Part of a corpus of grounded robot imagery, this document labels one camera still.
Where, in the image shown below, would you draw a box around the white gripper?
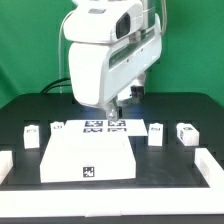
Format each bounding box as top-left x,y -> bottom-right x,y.
68,20 -> 162,121

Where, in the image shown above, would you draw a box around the white square tabletop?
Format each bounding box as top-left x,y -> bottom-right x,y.
40,133 -> 136,183

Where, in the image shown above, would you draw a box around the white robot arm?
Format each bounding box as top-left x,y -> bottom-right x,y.
63,0 -> 167,121

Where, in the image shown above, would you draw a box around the white fiducial marker sheet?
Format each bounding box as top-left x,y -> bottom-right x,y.
65,119 -> 147,136

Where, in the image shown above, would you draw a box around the white U-shaped fence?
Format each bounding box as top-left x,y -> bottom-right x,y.
0,148 -> 224,218

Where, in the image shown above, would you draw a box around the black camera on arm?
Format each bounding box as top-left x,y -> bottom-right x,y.
131,85 -> 145,99

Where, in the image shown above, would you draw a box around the black cables at base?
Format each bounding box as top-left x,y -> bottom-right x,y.
39,77 -> 72,95

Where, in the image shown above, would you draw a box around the white cable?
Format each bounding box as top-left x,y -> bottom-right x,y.
58,10 -> 75,94

